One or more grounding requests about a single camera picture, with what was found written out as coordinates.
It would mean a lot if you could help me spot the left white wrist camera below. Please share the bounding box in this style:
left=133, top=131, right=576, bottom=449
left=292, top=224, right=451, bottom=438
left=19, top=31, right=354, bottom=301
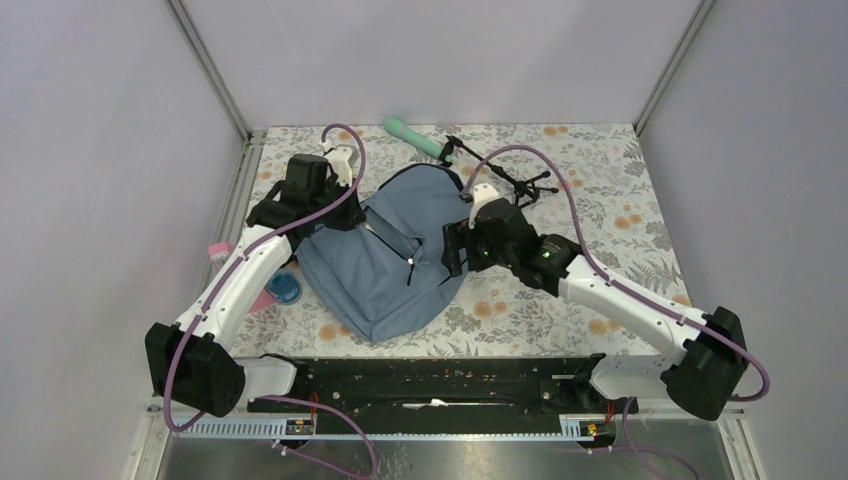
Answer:
left=323, top=145, right=359, bottom=187

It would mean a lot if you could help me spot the mint green tube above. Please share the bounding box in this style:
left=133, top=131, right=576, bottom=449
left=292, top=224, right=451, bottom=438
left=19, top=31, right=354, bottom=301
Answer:
left=382, top=116, right=453, bottom=166

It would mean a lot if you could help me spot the floral table mat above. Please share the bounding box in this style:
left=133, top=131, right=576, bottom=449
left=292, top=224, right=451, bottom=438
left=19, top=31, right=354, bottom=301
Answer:
left=233, top=123, right=688, bottom=358

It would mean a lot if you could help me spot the grey slotted cable duct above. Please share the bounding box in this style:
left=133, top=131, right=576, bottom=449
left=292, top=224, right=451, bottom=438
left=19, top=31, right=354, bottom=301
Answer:
left=177, top=415, right=595, bottom=442

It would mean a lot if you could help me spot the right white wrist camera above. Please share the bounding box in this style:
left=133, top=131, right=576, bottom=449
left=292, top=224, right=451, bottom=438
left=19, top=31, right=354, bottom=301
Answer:
left=460, top=183, right=503, bottom=230

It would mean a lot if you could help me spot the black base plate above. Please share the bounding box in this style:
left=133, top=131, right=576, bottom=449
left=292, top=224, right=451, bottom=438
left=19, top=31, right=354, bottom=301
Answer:
left=247, top=354, right=638, bottom=433

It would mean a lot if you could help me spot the pink metronome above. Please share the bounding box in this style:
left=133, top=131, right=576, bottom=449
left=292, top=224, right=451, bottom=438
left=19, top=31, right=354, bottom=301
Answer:
left=208, top=242, right=275, bottom=314

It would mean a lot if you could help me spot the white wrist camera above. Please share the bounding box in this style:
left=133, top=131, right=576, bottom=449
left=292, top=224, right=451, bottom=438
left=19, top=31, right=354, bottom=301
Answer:
left=323, top=145, right=359, bottom=187
left=460, top=183, right=503, bottom=230

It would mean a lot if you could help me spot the blue grey backpack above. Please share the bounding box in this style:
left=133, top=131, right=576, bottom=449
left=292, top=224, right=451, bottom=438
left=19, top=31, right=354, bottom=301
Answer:
left=297, top=163, right=470, bottom=342

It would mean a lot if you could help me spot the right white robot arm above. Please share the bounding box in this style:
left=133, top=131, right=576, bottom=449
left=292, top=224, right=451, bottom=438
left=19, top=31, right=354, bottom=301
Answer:
left=442, top=198, right=753, bottom=421

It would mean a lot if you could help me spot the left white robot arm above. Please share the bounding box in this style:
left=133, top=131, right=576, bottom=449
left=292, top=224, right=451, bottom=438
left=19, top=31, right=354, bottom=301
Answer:
left=144, top=145, right=364, bottom=417

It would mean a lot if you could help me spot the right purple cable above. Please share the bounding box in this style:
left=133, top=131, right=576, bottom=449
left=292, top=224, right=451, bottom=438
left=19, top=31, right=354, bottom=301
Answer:
left=460, top=145, right=772, bottom=480

